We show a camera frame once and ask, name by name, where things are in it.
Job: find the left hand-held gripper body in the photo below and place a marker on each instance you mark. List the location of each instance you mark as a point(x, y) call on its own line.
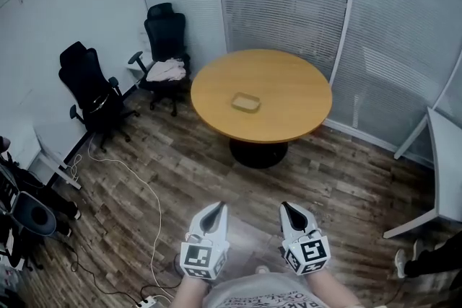
point(202, 256)

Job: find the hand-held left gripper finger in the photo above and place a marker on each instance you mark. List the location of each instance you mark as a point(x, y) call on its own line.
point(222, 221)
point(198, 218)

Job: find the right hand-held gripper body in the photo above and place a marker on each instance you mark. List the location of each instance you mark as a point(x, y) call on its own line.
point(307, 254)

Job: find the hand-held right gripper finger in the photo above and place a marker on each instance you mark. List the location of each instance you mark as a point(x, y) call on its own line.
point(306, 220)
point(286, 223)

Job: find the clear plastic container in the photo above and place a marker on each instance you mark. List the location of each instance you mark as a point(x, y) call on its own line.
point(246, 102)

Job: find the person's left forearm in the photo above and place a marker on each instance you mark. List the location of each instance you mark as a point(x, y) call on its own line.
point(193, 290)

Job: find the person's right forearm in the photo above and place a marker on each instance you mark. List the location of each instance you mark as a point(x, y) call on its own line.
point(330, 286)

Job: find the person's grey printed shirt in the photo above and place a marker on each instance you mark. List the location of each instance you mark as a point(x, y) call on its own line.
point(263, 294)

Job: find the white power strip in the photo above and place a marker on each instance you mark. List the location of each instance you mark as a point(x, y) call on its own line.
point(148, 301)

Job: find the black round table base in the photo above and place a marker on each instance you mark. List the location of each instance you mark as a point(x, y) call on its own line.
point(258, 154)

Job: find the round wooden table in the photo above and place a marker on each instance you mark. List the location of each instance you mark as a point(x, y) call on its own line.
point(274, 83)

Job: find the white desk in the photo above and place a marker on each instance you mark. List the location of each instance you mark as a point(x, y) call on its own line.
point(445, 169)
point(50, 151)

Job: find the pink cloth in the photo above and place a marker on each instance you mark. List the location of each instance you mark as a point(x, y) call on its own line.
point(166, 70)

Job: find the grey chair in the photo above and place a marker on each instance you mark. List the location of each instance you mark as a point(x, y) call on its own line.
point(36, 214)

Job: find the black office chair with headrest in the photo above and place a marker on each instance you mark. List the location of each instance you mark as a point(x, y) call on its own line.
point(164, 36)
point(92, 90)

